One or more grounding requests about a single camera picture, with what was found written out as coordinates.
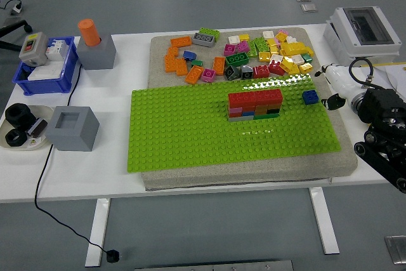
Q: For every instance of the small pink toy brick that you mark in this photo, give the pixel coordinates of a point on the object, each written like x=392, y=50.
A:
x=277, y=42

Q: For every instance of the yellow white cardboard box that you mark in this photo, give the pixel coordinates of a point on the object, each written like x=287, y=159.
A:
x=390, y=75

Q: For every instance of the small black nut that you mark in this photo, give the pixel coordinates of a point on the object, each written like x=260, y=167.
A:
x=16, y=138

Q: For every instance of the grey wall brick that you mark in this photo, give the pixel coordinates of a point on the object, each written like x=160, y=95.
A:
x=240, y=119

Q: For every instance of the brown wall brick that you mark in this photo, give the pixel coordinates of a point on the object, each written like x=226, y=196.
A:
x=273, y=107

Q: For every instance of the white circuit breaker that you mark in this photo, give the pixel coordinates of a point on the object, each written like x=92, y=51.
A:
x=57, y=49

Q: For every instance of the long yellow toy brick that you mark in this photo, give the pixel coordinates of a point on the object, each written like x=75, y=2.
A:
x=296, y=49

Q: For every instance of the small green toy brick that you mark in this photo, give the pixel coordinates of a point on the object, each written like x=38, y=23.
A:
x=307, y=58

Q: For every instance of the grey toy brick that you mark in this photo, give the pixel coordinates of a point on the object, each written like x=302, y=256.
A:
x=203, y=40

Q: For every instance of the lime green toy brick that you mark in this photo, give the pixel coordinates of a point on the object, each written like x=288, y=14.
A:
x=261, y=44
x=252, y=48

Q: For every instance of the large black nut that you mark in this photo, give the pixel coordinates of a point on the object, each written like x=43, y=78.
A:
x=19, y=115

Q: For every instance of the orange cylinder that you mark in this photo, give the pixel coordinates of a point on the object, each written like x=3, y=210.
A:
x=89, y=33

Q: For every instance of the white plate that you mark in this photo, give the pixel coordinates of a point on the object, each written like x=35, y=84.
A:
x=44, y=111

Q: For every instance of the red-orange wall brick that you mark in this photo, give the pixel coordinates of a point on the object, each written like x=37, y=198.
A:
x=234, y=115

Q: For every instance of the magenta toy brick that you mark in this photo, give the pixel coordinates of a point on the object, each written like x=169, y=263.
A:
x=208, y=75
x=242, y=46
x=229, y=50

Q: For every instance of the small dark green brick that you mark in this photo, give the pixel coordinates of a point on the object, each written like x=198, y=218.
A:
x=197, y=63

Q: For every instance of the blue wall brick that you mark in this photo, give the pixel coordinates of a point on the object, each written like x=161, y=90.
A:
x=248, y=114

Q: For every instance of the black plug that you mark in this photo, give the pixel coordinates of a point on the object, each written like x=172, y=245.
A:
x=112, y=255

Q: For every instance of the long red toy brick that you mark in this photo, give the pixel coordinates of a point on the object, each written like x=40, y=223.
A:
x=269, y=96

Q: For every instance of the orange toy brick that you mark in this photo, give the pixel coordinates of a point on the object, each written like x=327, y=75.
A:
x=181, y=67
x=194, y=74
x=181, y=42
x=219, y=65
x=170, y=63
x=172, y=51

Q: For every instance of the grey-brown foam mat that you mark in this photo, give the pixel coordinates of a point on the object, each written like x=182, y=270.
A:
x=253, y=172

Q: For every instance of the white wall switch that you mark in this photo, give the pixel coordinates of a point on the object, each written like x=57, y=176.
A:
x=46, y=72

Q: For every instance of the green wall brick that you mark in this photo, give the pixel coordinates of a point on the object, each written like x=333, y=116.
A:
x=266, y=116

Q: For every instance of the black grey slope brick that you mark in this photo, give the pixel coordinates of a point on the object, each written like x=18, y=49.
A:
x=246, y=72

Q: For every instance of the black wall brick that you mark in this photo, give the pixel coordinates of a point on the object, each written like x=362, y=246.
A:
x=273, y=111

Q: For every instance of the white electrical enclosure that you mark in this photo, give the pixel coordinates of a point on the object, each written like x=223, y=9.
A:
x=364, y=49

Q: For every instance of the pink wall brick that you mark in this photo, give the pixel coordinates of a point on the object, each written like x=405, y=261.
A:
x=235, y=111

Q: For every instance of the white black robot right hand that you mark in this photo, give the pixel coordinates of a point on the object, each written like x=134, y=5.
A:
x=341, y=80

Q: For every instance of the white table leg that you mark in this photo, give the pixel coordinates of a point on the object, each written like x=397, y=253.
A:
x=325, y=220
x=98, y=229

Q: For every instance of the black office chair base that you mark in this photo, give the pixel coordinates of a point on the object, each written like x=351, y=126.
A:
x=12, y=26

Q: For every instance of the cream white toy brick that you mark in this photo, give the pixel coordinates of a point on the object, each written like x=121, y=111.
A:
x=292, y=40

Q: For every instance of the orange wall brick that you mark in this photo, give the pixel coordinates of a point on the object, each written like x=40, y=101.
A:
x=261, y=110

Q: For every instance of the long lime green brick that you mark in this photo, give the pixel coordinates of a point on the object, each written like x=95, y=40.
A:
x=211, y=32

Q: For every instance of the blue plastic bin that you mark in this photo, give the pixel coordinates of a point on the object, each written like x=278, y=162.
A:
x=47, y=87

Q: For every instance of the green studded baseplate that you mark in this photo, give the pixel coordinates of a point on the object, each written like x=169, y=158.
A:
x=190, y=131

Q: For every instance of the small brown metal part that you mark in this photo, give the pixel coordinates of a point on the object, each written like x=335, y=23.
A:
x=37, y=127

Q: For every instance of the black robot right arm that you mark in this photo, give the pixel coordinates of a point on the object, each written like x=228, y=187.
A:
x=387, y=106

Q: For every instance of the dark green long brick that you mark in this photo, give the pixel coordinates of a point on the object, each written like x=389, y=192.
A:
x=236, y=59

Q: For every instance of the grey push-button switch box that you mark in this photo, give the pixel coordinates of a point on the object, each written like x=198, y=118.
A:
x=31, y=47

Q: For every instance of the grey metal base plate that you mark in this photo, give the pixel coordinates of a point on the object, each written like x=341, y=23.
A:
x=215, y=266

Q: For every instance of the small red wall brick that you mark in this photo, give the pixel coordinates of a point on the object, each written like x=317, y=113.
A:
x=249, y=109

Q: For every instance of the grey socket block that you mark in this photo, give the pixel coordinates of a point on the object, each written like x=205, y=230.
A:
x=98, y=55
x=69, y=134

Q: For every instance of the steel floor box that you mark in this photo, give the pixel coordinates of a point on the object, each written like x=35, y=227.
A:
x=396, y=248

